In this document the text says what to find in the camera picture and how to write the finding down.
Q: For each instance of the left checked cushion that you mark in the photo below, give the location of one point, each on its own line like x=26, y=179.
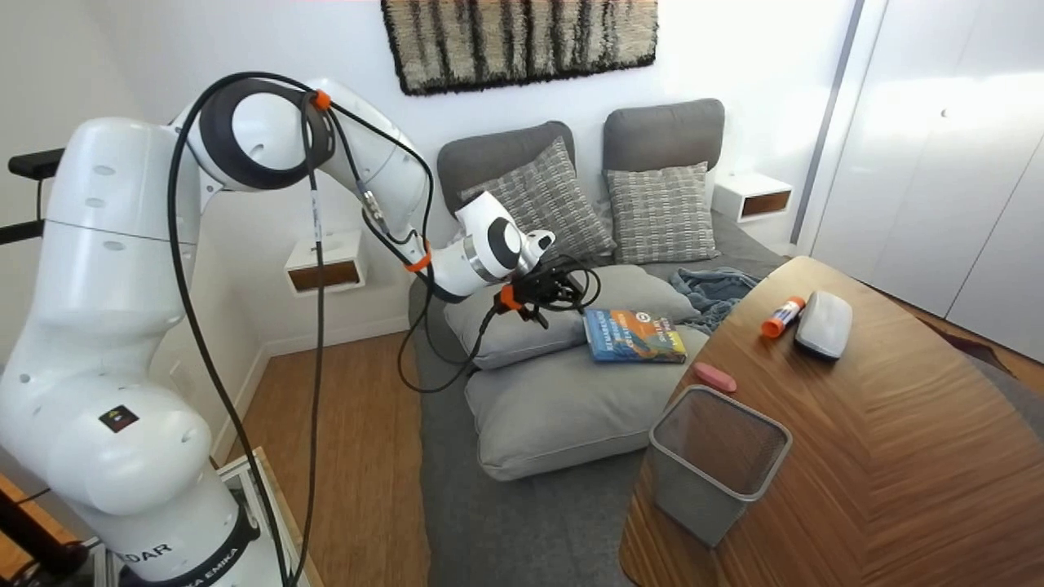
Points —
x=544, y=194

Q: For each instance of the large grey floor pillow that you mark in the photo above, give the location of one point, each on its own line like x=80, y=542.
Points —
x=567, y=409

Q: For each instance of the right white wall shelf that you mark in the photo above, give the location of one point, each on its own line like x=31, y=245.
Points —
x=750, y=196

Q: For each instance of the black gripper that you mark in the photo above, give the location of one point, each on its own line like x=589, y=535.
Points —
x=552, y=284

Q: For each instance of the grey sofa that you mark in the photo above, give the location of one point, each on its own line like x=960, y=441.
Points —
x=635, y=138

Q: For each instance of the grey mesh waste bin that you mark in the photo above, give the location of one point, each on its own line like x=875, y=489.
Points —
x=713, y=458

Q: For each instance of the checked cushion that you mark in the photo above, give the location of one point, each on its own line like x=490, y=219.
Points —
x=544, y=194
x=662, y=214

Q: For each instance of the blue throw blanket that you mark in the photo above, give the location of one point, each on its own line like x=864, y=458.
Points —
x=713, y=292

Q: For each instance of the blue paperback book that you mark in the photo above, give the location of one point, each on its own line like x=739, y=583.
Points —
x=625, y=338

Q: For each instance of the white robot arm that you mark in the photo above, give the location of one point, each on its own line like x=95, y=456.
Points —
x=75, y=398

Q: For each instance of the wooden table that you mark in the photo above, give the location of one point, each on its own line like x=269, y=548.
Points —
x=904, y=467

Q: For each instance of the right checked cushion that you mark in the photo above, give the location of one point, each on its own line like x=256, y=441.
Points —
x=662, y=214

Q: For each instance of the pink eraser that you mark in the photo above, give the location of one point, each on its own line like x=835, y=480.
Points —
x=713, y=377

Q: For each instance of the orange glue stick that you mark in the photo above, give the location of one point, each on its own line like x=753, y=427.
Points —
x=782, y=317

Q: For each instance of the grey floor rug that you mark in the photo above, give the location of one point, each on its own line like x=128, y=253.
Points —
x=552, y=531

